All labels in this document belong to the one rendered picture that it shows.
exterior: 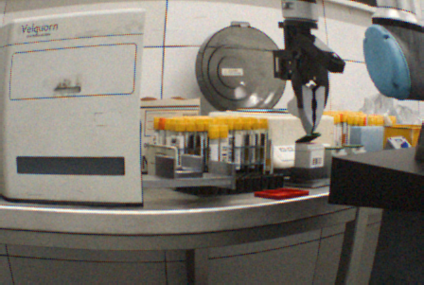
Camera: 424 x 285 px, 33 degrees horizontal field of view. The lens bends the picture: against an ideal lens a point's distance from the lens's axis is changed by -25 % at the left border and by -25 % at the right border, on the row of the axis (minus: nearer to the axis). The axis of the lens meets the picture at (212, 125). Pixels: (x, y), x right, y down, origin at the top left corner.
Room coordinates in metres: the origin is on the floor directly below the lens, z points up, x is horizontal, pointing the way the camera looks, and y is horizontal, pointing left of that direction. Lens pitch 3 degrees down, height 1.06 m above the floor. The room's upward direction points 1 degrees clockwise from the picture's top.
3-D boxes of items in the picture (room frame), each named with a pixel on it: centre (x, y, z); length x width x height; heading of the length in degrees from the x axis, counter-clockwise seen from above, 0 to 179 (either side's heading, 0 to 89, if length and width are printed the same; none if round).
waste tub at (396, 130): (1.80, -0.49, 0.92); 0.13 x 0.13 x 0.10; 31
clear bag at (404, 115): (2.41, -0.65, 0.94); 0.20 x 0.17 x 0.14; 105
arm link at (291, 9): (1.58, -0.16, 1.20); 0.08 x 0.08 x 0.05
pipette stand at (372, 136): (1.73, -0.33, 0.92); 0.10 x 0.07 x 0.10; 130
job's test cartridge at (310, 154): (1.57, -0.17, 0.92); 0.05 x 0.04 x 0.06; 36
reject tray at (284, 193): (1.44, -0.12, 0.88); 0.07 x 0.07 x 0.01; 34
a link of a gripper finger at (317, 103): (1.59, -0.18, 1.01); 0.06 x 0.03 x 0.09; 36
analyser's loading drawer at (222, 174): (1.36, 0.07, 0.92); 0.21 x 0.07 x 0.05; 124
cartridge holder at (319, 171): (1.57, -0.17, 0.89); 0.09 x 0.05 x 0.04; 36
